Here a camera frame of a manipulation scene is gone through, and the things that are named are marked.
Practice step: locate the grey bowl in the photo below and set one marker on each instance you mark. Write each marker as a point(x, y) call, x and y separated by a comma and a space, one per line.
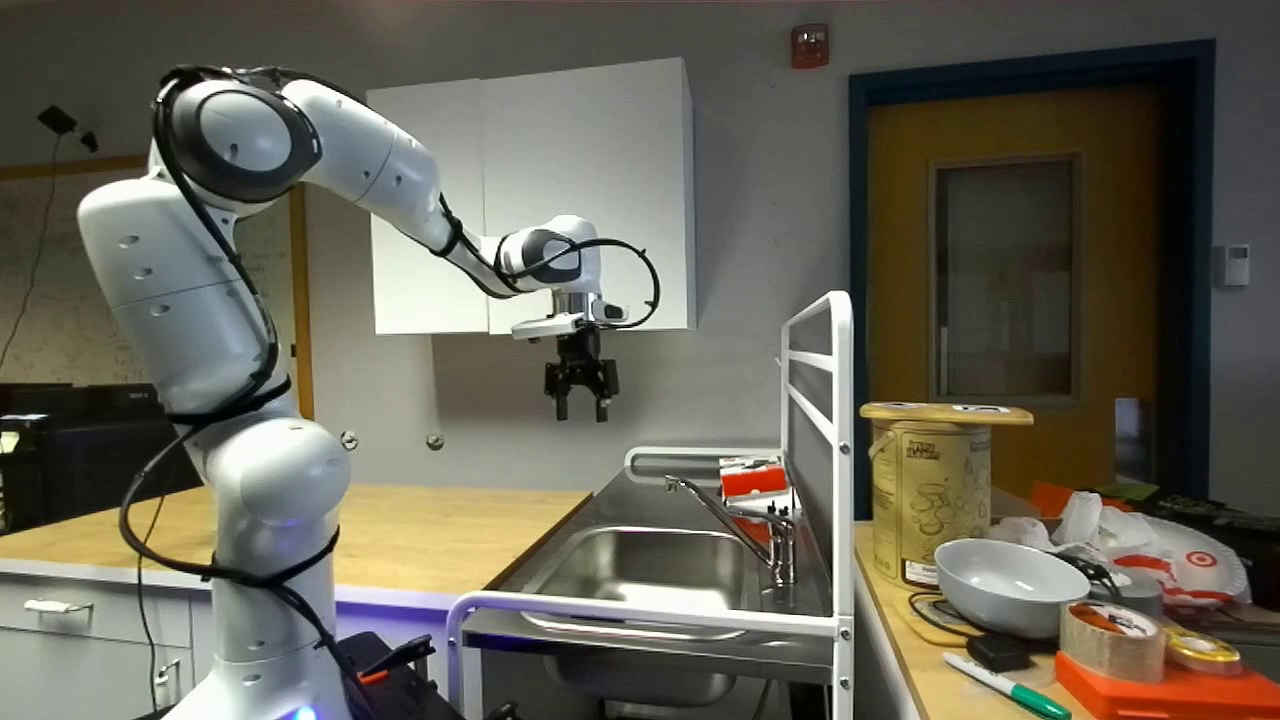
point(1000, 590)

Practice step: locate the yellow wooden door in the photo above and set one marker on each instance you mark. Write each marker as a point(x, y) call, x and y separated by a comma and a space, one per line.
point(900, 280)

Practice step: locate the grey drawer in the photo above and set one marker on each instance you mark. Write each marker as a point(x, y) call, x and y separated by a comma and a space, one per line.
point(120, 610)

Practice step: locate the chrome tap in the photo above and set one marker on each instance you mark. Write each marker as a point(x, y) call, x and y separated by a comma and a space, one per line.
point(780, 545)

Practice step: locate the white wall cabinet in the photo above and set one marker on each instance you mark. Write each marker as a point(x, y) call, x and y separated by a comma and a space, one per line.
point(560, 180)

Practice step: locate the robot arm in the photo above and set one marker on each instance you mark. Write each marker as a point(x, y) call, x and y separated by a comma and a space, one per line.
point(190, 290)

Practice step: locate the white and red plastic bag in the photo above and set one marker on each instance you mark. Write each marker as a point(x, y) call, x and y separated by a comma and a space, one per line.
point(1190, 570)

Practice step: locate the steel sink unit white frame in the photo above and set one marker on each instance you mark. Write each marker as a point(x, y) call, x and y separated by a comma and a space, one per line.
point(815, 470)

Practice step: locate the red fire alarm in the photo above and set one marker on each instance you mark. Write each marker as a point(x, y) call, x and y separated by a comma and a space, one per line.
point(810, 46)

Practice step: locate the camera on mount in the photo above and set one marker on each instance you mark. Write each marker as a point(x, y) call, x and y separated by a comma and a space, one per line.
point(58, 120)

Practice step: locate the wooden lid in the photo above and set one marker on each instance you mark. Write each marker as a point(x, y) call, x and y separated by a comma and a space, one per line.
point(945, 413)

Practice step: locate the black printer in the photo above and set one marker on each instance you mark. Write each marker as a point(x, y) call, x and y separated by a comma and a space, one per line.
point(90, 450)

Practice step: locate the red and white box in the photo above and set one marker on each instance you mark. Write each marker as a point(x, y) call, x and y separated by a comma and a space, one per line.
point(752, 482)

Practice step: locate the white thermostat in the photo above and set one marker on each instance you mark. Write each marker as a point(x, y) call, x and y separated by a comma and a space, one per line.
point(1232, 265)

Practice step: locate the green and white marker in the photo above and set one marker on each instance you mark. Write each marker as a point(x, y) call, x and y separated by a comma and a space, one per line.
point(1005, 688)

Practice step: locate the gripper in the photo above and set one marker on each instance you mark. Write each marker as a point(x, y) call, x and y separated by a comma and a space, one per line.
point(580, 352)

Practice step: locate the steel sink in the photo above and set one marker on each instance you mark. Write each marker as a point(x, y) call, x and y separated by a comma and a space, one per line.
point(640, 570)

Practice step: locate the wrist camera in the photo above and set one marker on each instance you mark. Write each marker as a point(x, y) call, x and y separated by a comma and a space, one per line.
point(548, 326)

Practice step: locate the black power adapter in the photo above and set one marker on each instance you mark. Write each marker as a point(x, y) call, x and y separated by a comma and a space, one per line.
point(1000, 652)

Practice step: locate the beige printed tin canister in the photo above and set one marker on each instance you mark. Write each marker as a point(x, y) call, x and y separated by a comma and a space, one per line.
point(925, 500)

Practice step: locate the black clamp with orange trigger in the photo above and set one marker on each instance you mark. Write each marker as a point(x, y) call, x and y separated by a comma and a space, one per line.
point(400, 680)

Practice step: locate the clear packing tape roll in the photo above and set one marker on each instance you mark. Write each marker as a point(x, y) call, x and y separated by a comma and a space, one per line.
point(1110, 645)

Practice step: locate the orange box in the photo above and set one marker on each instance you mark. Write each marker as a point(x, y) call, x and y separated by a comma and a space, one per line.
point(1170, 697)

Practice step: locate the small yellow tape roll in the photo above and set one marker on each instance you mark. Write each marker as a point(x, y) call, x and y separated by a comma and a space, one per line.
point(1203, 652)

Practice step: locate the grey duct tape roll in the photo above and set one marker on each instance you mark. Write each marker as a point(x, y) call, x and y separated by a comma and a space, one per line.
point(1135, 592)

